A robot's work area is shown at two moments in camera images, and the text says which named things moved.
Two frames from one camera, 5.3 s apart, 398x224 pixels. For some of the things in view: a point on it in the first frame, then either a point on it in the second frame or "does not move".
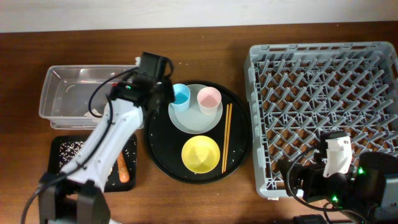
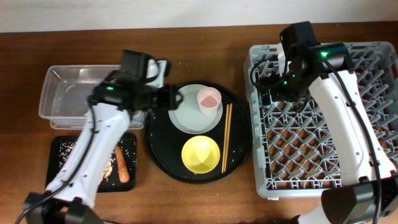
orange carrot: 124,173 does not move
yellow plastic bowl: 200,154 does not move
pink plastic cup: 209,99 does not move
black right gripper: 313,173 → 277,92
